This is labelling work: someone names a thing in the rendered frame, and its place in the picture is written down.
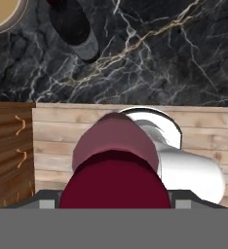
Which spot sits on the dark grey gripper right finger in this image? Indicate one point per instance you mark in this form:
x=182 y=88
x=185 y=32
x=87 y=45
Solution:
x=184 y=200

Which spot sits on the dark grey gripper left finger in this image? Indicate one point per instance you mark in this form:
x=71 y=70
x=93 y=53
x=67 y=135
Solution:
x=46 y=199

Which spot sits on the maroon wine bottle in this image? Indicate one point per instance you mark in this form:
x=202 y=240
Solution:
x=114 y=175

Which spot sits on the black bottle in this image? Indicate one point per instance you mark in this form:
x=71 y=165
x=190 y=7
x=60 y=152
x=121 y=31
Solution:
x=74 y=26

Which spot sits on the tan round cup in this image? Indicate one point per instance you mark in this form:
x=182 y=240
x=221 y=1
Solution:
x=2 y=11

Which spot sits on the white and chrome stool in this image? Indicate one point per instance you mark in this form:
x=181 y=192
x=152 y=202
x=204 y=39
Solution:
x=187 y=171

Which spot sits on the dark wood drawer cabinet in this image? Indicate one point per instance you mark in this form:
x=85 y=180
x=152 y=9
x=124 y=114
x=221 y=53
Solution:
x=7 y=162

